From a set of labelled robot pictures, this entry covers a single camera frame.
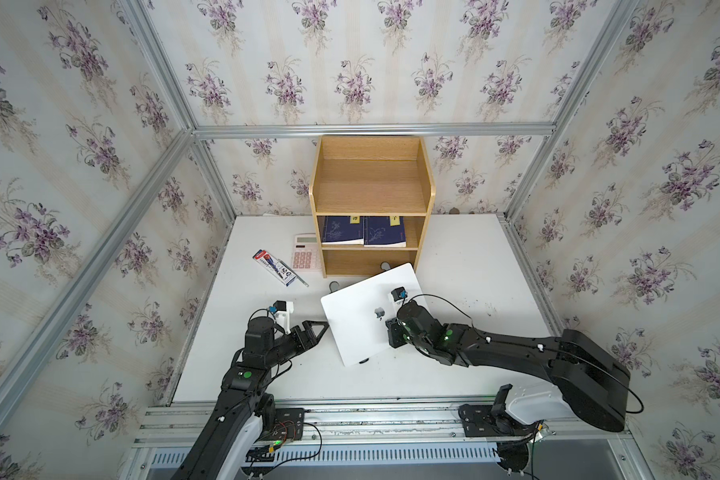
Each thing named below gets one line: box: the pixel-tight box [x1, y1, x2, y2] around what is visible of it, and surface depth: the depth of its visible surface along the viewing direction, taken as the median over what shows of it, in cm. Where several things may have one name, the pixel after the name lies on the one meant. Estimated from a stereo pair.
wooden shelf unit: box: [309, 135, 436, 278], surface depth 91 cm
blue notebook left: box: [321, 216, 364, 245], surface depth 93 cm
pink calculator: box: [292, 232, 322, 271], surface depth 106 cm
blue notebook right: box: [363, 216, 407, 247], surface depth 93 cm
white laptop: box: [320, 263, 423, 367], surface depth 86 cm
